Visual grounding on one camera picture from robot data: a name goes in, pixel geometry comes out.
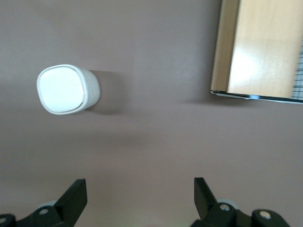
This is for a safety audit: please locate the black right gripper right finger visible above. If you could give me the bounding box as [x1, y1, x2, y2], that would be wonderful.
[189, 176, 290, 227]

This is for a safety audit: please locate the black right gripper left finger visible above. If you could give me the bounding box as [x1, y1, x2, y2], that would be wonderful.
[0, 179, 88, 227]

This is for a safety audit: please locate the beige plastic trash can body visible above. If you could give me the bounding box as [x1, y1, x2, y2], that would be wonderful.
[36, 63, 101, 116]

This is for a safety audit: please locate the black wire mesh basket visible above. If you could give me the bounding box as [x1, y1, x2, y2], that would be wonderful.
[290, 39, 303, 100]

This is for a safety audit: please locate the beige trash can swing lid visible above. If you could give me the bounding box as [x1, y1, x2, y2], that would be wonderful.
[39, 67, 84, 113]

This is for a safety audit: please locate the brown table cloth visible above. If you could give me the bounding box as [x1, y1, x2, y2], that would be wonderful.
[0, 0, 303, 227]

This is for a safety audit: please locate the light wooden shelf box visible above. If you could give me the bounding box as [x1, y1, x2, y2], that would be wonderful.
[210, 0, 303, 104]

